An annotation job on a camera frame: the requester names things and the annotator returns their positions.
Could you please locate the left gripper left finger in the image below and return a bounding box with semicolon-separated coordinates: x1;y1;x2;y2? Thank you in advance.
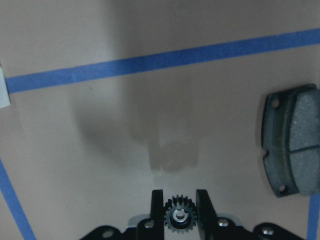
149;189;165;222

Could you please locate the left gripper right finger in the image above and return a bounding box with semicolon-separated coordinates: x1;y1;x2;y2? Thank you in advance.
196;189;218;225

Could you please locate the black bearing gear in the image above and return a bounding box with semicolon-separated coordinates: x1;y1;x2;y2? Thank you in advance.
163;195;197;234

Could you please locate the dark grey brake pad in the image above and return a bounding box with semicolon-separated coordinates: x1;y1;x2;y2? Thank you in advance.
261;84;320;198

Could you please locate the white curved plastic part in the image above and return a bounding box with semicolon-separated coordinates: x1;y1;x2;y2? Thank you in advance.
0;67;11;109

